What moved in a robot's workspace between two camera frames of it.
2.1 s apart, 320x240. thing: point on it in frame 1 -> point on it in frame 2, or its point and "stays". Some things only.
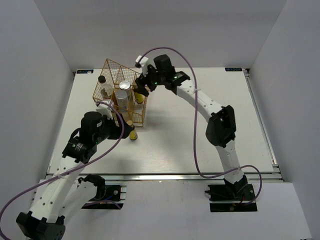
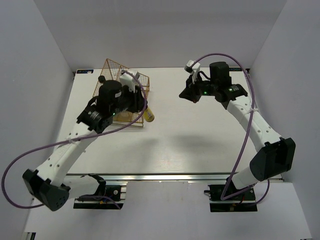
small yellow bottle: x=133 y=135 -> x=149 y=116
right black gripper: x=142 y=81 -> x=190 y=92
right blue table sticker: x=233 y=69 stays
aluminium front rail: x=178 y=178 stays
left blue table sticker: x=85 y=71 stays
